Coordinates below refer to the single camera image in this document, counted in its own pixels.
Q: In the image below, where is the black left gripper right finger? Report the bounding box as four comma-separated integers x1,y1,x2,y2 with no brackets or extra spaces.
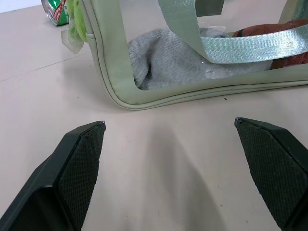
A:
234,117,308,231

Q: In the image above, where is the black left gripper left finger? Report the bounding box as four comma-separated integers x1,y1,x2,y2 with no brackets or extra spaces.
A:
0,120,107,231

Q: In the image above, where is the clear green-trimmed tote bag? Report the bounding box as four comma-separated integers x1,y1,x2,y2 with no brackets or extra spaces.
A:
80,0,308,111

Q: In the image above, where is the brown plush toy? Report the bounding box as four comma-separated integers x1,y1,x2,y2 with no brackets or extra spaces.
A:
232,19,308,71

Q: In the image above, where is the grey knitted cloth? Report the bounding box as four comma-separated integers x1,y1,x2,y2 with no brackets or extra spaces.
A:
128,27,270,91

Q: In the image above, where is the green drink can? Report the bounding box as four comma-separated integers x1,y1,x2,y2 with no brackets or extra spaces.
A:
40,0,71,26

